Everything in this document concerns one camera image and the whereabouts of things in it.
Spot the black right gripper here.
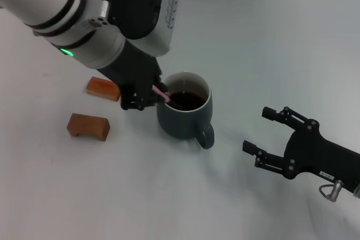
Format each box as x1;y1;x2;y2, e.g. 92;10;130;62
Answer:
242;106;360;194

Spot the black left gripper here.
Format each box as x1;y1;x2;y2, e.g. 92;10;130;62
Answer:
97;39;169;111

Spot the grey ceramic mug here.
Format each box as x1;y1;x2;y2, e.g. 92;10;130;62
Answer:
156;71;216;150

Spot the flat orange wooden block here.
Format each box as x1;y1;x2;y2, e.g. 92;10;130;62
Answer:
85;76;121;101

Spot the dark coffee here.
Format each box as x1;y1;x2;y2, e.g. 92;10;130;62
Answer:
168;90;209;111

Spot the arched brown wooden block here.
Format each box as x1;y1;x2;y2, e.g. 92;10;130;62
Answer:
66;112;110;141

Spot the right gripper cable with plug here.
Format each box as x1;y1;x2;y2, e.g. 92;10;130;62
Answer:
318;179;344;202

